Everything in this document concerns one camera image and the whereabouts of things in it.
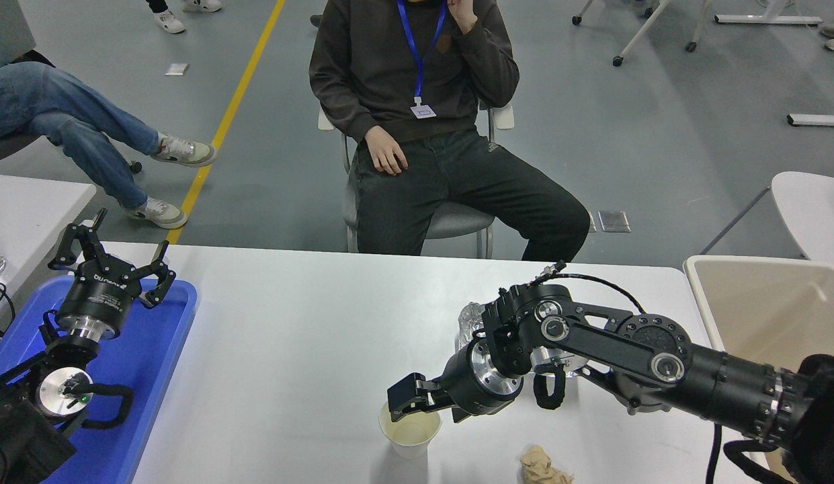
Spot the seated person in jeans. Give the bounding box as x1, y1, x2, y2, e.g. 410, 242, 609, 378
0, 59, 218, 231

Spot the seated person with lanyard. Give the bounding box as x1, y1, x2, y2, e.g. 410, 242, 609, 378
308, 0, 591, 263

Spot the white rolling office chair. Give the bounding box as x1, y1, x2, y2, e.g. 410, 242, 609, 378
571, 0, 716, 68

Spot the foil tray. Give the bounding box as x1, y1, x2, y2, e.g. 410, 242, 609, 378
456, 301, 587, 377

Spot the white side table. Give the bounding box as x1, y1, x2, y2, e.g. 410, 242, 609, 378
0, 173, 97, 317

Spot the large pale bin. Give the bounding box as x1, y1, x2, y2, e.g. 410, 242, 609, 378
683, 255, 834, 484

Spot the person in white shoes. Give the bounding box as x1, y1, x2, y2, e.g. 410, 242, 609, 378
147, 0, 224, 34

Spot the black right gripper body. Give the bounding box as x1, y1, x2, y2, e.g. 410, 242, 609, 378
440, 341, 525, 424

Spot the white paper cup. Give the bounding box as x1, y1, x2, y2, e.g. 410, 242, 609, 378
379, 397, 443, 460

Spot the white desk foot bar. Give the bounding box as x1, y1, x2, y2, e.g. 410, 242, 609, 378
714, 13, 824, 26

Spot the grey chair with metal legs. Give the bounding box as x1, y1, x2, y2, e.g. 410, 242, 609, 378
318, 101, 515, 259

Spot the blue plastic tray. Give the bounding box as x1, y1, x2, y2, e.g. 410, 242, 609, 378
0, 276, 199, 484

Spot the tan paper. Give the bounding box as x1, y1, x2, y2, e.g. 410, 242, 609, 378
519, 445, 575, 484

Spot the grey laptop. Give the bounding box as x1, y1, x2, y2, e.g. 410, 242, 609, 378
0, 0, 38, 76

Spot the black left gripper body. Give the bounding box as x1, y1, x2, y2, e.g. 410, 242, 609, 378
55, 255, 143, 331

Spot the person's right hand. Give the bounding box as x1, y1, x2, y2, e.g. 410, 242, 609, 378
363, 126, 409, 177

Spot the person's left hand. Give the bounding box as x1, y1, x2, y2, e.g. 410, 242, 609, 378
449, 0, 481, 34

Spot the blue lanyard with badge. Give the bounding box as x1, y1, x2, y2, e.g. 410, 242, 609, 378
397, 0, 448, 120

